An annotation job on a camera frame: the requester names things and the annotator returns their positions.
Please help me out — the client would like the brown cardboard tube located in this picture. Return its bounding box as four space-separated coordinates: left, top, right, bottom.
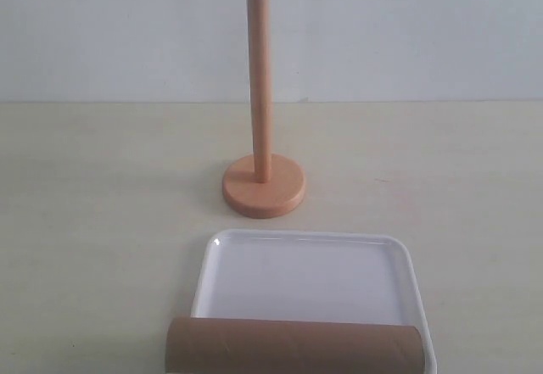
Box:
165 317 426 373

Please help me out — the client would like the wooden paper towel holder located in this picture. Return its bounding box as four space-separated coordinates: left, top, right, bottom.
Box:
221 0 306 219

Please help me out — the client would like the white plastic tray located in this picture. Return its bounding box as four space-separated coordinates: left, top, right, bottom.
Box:
191 229 438 373

